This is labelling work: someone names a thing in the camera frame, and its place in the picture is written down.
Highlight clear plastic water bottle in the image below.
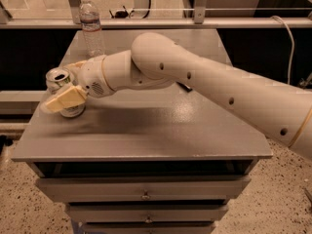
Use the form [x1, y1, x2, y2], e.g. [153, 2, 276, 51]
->
[79, 0, 104, 57]

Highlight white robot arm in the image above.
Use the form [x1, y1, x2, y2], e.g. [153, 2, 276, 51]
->
[41, 32, 312, 159]

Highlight middle drawer with knob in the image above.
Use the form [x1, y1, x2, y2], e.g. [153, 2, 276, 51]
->
[65, 204, 228, 223]

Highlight bottom drawer front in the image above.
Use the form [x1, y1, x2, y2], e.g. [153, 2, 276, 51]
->
[83, 222, 215, 234]

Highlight white cable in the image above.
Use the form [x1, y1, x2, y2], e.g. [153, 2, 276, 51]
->
[270, 15, 296, 86]

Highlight grey window rail frame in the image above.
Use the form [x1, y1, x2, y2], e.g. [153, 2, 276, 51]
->
[0, 0, 312, 29]

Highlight white green 7up can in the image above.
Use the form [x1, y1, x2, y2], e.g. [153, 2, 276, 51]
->
[46, 67, 85, 118]

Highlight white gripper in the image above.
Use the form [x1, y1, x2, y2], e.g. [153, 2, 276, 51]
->
[40, 55, 114, 114]

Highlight drawer with knob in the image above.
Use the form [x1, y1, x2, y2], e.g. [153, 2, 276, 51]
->
[65, 204, 228, 223]
[36, 175, 251, 203]

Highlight black sunglasses on ledge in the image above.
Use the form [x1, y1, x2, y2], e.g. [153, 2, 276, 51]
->
[109, 7, 134, 19]

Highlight top drawer with knob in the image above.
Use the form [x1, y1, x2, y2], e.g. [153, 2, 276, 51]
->
[36, 175, 251, 203]

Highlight black candy bar wrapper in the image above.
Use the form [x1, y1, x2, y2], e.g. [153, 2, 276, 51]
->
[177, 82, 192, 93]

